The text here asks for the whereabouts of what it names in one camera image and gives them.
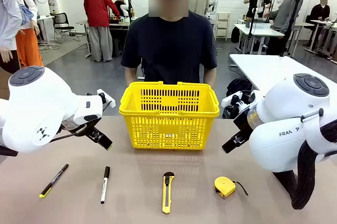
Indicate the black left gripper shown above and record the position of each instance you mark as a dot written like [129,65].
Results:
[79,127]

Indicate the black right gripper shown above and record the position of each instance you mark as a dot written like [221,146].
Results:
[243,126]

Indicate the yellow tape measure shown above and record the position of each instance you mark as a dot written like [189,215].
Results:
[223,185]

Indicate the black pen with yellow tip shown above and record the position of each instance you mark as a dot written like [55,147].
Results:
[54,180]

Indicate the yellow utility knife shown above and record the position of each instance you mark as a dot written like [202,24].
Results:
[167,192]

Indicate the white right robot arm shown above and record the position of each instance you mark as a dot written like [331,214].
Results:
[289,118]

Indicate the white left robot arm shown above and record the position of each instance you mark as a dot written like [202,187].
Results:
[39,102]

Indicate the person's left forearm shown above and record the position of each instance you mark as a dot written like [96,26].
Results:
[210,76]

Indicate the person's right forearm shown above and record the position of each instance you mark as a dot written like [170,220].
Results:
[130,76]

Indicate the yellow plastic shopping basket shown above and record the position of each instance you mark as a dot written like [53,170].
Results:
[168,131]

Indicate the person in navy t-shirt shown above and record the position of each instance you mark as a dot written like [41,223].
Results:
[169,47]

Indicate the person in red hoodie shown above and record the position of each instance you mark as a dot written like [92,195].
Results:
[97,5]

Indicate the standing person in black shirt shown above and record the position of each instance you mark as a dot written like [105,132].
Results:
[254,2]

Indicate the person in grey sweater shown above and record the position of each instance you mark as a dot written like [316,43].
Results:
[287,10]

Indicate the seated person in black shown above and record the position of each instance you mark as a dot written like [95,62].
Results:
[319,13]

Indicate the white marker with black cap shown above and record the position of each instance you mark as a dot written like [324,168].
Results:
[104,185]

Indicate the large white table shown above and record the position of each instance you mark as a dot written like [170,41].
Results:
[266,68]

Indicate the black bag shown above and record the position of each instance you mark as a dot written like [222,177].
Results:
[235,35]

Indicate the grey background work table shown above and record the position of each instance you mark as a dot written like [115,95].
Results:
[118,25]

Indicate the white background work table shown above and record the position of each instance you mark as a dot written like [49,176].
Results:
[258,30]

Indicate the white drawer cabinet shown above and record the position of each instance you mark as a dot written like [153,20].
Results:
[222,26]

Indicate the thin black stand pole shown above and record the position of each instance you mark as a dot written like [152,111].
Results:
[252,26]

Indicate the mannequin in orange pants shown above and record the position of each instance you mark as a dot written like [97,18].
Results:
[27,42]

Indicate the black office chair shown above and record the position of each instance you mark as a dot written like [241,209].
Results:
[61,22]

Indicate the white and black background robot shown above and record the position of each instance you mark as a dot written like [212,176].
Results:
[121,5]

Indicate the mannequin in light blue shirt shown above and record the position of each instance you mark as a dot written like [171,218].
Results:
[8,21]

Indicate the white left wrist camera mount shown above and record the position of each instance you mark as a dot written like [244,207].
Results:
[106,98]

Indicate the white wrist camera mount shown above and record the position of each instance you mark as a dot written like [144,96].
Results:
[106,98]
[231,100]

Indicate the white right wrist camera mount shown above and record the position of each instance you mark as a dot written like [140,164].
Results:
[231,100]

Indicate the black camera stand pole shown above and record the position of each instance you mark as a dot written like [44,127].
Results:
[291,23]

